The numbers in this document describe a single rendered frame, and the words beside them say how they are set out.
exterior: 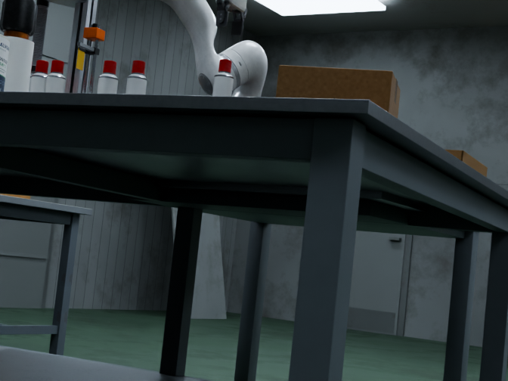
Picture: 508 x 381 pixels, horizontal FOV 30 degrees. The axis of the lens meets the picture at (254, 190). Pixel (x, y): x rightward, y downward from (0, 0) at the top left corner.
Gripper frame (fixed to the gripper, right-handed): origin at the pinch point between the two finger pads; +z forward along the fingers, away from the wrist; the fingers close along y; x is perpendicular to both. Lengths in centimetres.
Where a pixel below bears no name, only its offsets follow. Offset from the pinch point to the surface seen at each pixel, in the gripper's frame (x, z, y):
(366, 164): 71, 46, 87
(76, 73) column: -45.7, 13.8, 2.8
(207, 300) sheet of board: -327, 104, -642
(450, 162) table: 75, 40, 50
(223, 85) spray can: 1.3, 16.2, 2.3
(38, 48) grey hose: -58, 7, 6
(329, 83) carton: 28.3, 13.7, -5.1
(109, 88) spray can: -24.7, 20.7, 16.5
